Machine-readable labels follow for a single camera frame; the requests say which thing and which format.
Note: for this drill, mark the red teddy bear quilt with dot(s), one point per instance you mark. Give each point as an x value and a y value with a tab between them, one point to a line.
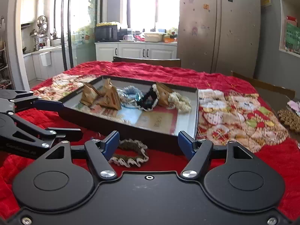
231	110

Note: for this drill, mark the cream white scrunchie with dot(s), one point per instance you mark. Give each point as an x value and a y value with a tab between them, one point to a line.
179	102

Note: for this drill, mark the black microwave oven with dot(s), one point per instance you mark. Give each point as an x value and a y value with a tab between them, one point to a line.
105	33

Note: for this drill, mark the brown white trim scrunchie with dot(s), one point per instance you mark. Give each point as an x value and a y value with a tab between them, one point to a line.
130	153

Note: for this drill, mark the silver double door refrigerator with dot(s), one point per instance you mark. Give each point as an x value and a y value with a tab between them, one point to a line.
219	36

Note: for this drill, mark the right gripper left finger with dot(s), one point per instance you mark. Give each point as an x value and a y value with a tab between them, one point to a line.
99	153

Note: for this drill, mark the gold pyramid snack packet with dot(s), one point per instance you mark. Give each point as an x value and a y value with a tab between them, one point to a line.
108	96

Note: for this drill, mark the white mug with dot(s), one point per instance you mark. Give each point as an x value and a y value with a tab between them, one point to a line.
128	37

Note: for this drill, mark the brown beaded mat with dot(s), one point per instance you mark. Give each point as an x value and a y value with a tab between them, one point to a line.
289	119

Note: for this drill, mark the light blue scrunchie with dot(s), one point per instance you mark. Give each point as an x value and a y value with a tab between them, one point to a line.
129	96

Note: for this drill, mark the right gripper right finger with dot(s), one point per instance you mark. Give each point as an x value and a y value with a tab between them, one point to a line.
198	154

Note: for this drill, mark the cream plastic container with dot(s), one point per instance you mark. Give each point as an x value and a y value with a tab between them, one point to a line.
153	37

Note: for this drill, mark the white kitchen cabinet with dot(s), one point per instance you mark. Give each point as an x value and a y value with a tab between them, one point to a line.
106	51

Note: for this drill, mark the black scrunchie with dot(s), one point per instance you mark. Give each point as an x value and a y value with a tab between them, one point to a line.
149	100

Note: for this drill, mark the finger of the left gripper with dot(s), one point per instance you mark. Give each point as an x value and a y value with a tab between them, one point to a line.
48	105
66	134

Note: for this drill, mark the black shallow box tray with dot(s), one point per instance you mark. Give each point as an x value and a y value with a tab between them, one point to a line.
158	129

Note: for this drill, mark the white hanging bin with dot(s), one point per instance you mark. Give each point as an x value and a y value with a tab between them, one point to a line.
45	58

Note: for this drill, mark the green sign card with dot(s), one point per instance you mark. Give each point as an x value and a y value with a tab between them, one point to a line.
292	38

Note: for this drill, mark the dark wooden chair back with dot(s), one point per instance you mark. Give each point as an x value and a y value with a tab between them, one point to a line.
171	63

